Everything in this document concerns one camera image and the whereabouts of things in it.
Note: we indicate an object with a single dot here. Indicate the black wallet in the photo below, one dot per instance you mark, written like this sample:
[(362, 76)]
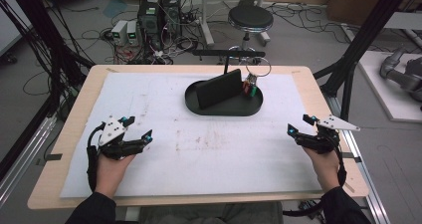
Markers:
[(219, 88)]

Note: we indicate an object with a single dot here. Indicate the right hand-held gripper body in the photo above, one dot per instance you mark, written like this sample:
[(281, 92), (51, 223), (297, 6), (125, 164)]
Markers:
[(320, 141)]

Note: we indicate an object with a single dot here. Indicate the person's left hand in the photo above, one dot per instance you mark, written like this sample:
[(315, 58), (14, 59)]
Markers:
[(111, 174)]

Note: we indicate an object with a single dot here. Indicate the black oval tray with hook stand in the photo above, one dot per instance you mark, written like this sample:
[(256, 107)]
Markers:
[(232, 108)]

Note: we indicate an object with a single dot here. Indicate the cardboard box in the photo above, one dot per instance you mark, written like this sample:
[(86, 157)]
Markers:
[(358, 1)]

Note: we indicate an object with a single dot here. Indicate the white table mat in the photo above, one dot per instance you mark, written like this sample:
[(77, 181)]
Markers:
[(199, 151)]

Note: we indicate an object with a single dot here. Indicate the white stand leg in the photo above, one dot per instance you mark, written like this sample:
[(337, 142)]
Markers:
[(205, 21)]

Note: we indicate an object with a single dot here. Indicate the person's legs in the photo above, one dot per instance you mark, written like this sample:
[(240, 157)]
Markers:
[(209, 214)]

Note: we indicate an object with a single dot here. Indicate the aluminium rail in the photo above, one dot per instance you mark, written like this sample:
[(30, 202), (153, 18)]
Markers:
[(26, 151), (365, 171)]

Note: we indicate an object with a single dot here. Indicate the black computer tower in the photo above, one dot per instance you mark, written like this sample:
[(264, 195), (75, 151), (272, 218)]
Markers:
[(151, 21)]

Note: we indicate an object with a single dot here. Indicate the person's right hand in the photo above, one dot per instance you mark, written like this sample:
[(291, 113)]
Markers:
[(326, 169)]

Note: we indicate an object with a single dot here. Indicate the black round stool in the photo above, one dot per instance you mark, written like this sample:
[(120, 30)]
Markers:
[(250, 18)]

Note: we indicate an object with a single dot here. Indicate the white platform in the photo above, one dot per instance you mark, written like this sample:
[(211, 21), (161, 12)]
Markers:
[(391, 101)]

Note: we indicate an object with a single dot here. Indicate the grey power supply unit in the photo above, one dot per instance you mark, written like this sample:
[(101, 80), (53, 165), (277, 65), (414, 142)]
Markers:
[(132, 33), (118, 31)]

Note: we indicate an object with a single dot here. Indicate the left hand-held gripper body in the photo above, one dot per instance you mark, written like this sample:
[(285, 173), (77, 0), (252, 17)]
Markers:
[(114, 144)]

